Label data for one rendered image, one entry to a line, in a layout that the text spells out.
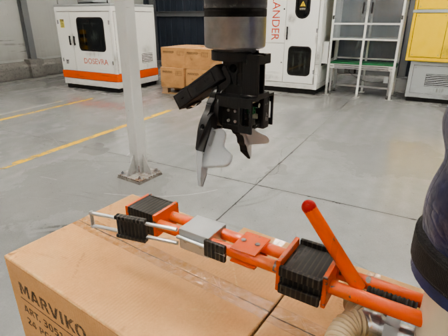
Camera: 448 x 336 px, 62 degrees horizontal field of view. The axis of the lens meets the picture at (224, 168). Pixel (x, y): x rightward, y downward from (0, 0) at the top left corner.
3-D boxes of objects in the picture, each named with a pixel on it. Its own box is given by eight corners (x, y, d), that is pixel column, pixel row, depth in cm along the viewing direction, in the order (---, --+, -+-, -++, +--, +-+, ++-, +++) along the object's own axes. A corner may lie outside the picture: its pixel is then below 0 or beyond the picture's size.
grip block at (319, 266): (341, 277, 64) (345, 248, 62) (322, 313, 56) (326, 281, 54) (295, 261, 68) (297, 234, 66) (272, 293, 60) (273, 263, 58)
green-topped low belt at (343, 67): (393, 95, 745) (399, 62, 721) (390, 99, 703) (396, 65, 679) (331, 89, 800) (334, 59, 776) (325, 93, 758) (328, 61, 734)
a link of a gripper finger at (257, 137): (271, 163, 66) (258, 131, 59) (243, 157, 69) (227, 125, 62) (278, 150, 68) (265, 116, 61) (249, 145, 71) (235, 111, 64)
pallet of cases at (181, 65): (235, 90, 793) (236, 46, 759) (211, 99, 710) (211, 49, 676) (189, 85, 847) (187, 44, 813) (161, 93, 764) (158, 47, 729)
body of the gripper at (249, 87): (249, 140, 54) (251, 54, 49) (202, 131, 58) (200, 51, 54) (273, 128, 60) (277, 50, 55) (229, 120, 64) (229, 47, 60)
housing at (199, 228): (227, 243, 74) (227, 223, 72) (207, 260, 68) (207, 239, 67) (199, 233, 77) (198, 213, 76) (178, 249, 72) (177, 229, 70)
